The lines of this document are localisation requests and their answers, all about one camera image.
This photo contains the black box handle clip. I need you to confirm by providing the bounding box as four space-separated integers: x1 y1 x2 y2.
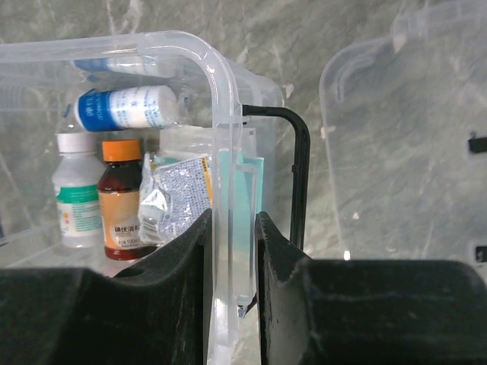
467 131 487 155

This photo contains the black box side latch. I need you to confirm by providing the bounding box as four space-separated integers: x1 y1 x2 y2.
242 105 310 249

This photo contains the clear plastic storage box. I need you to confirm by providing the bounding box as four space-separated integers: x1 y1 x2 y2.
1 30 283 364

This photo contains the teal blister pack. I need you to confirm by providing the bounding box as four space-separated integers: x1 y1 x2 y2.
138 152 212 246
219 151 264 306

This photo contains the clear box lid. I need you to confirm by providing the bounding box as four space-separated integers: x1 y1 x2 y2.
320 1 486 266

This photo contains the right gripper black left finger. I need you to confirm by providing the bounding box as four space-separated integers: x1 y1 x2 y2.
1 211 212 364

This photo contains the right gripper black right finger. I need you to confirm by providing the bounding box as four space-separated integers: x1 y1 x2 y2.
256 213 486 364

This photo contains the orange cap small bottle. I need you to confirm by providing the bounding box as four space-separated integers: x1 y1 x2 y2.
97 139 156 261

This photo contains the white blue medicine bottle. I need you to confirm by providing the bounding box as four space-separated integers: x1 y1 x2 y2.
74 85 179 132

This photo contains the white green dropper bottle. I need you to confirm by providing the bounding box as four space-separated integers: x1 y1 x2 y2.
52 132 104 248

